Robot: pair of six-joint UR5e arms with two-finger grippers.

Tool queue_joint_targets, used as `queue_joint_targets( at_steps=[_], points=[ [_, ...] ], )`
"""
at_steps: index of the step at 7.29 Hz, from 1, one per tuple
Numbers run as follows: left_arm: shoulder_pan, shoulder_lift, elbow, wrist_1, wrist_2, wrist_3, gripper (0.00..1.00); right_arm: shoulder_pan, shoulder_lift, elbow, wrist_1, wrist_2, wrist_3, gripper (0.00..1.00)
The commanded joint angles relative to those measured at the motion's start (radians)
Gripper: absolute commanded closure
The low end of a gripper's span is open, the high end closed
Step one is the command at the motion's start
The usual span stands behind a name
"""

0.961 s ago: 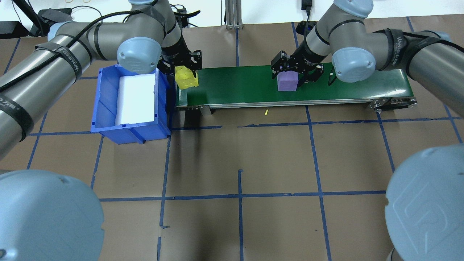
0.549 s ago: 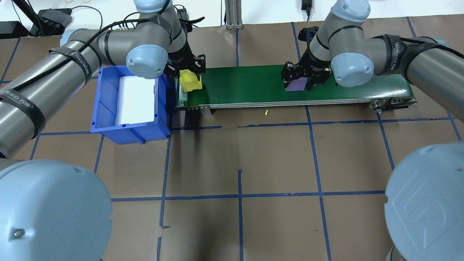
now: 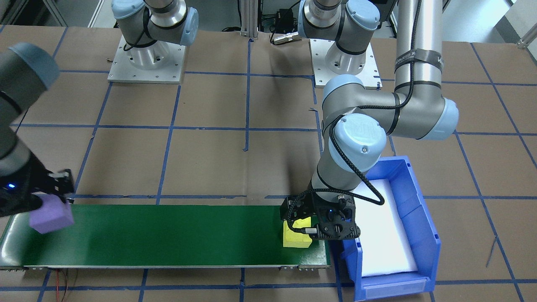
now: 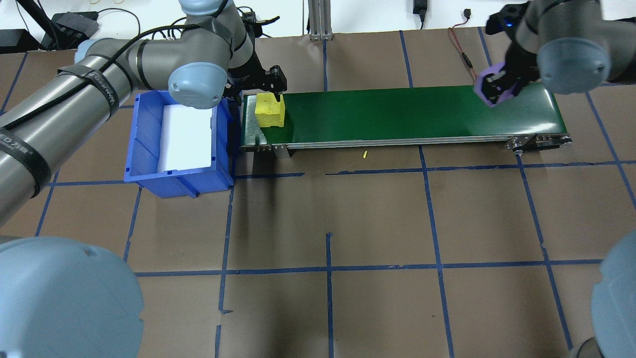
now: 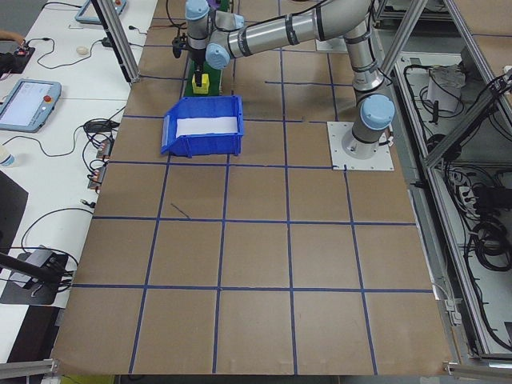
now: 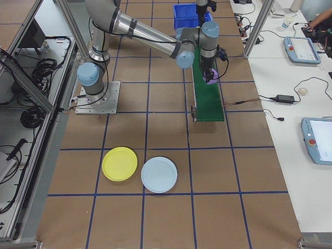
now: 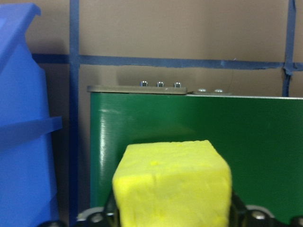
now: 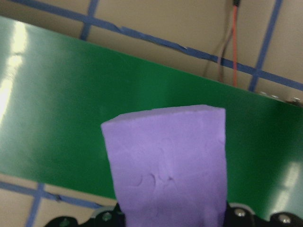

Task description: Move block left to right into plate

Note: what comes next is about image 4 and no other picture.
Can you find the aluminium extrusion camera post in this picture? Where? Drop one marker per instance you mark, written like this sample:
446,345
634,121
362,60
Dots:
320,20

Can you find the yellow foam block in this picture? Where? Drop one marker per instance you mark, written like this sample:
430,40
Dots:
268,114

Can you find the purple foam block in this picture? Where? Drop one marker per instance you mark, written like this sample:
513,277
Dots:
479,88

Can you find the blue plastic storage bin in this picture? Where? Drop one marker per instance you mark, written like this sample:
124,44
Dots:
144,149

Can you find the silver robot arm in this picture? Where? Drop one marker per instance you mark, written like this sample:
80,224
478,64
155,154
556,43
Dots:
571,64
64,114

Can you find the black power adapter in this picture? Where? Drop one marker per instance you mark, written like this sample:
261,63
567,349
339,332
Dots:
420,6

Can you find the dark grey device box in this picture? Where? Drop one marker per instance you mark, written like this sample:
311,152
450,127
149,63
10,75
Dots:
74,27

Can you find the white foam pad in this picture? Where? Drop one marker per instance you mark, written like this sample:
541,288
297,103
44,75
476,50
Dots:
184,139

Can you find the black stand base plate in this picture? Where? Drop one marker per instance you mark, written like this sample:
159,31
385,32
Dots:
17,41

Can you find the green conveyor belt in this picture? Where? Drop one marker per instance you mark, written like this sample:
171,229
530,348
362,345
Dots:
397,114

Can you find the white desk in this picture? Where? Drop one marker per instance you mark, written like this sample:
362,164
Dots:
372,15

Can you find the black stand pole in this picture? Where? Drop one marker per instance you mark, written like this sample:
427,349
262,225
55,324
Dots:
39,22

